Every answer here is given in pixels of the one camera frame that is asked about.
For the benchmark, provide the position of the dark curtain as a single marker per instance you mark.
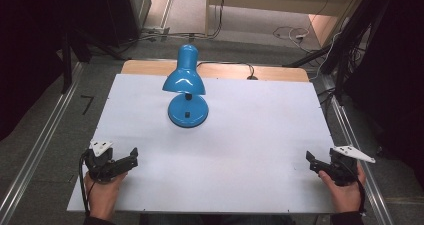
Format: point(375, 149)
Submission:
point(396, 68)
point(26, 51)

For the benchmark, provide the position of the aluminium floor rail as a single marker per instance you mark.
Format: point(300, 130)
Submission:
point(40, 145)
point(360, 151)

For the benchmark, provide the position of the grey power strip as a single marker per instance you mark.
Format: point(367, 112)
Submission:
point(156, 31)

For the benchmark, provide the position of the white table board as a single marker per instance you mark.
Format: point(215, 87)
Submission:
point(233, 145)

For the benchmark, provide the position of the black stand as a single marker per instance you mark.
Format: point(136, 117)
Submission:
point(71, 58)
point(343, 48)

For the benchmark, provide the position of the blue desk lamp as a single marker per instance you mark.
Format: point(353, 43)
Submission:
point(183, 80)

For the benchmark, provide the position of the dark cabinet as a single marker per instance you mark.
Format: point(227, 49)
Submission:
point(123, 11)

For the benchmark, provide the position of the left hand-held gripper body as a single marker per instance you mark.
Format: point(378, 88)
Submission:
point(100, 163)

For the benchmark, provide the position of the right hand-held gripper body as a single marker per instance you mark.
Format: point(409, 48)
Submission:
point(346, 166)

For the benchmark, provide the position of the person's right hand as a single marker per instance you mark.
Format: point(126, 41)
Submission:
point(345, 195)

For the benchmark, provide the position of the person's left hand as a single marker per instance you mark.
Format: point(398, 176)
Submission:
point(103, 195)

